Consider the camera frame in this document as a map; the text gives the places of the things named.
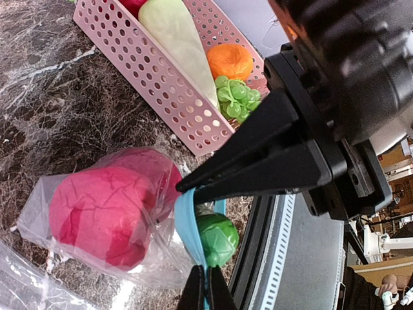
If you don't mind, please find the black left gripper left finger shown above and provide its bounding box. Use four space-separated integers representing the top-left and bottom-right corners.
176 265 205 310

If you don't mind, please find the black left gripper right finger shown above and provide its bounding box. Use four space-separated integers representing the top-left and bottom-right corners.
206 267 237 310

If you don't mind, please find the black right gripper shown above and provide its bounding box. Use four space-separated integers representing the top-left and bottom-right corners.
176 44 392 220

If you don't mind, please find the small green cucumber toy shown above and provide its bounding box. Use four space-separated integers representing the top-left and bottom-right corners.
197 213 239 267

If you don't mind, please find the clear zip bag blue zipper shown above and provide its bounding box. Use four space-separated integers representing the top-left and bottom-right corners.
17 147 207 289

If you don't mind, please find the pink red fruit toy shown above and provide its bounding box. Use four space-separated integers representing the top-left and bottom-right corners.
49 167 156 271

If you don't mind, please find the red apple toy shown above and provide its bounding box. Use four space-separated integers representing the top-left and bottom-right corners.
92 147 182 223

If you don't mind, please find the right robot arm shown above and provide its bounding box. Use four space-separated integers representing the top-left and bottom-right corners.
176 1 412 221

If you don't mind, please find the green grapes toy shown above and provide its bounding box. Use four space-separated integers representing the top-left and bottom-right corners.
215 76 261 123

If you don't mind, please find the pink plastic basket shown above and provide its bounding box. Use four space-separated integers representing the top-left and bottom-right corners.
73 0 268 156

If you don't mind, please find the orange carrot toy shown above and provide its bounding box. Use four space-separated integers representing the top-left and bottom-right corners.
206 44 254 81

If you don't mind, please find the white radish toy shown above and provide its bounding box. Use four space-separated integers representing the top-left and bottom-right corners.
138 0 219 108

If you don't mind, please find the red tomato toy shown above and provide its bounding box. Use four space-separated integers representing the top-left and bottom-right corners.
119 0 147 14

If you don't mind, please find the white slotted cable duct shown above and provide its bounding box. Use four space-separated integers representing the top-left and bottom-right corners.
256 194 296 309

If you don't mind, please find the black front rail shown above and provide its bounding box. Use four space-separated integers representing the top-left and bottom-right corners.
228 195 276 309

